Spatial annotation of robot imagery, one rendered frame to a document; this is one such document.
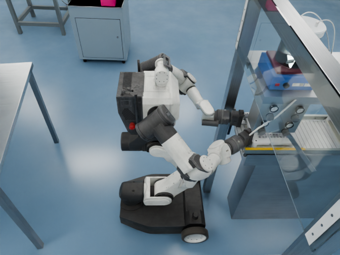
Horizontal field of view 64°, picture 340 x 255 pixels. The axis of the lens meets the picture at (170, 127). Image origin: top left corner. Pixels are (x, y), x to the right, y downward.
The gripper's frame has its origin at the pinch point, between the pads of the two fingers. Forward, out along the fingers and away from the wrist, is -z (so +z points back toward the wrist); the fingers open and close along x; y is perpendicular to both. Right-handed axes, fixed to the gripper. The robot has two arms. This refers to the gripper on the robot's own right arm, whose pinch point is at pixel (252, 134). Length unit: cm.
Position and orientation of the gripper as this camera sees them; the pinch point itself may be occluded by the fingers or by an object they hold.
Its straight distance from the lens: 158.9
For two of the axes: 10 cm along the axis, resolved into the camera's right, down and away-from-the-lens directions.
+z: -8.3, 3.9, -4.0
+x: -0.3, 6.9, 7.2
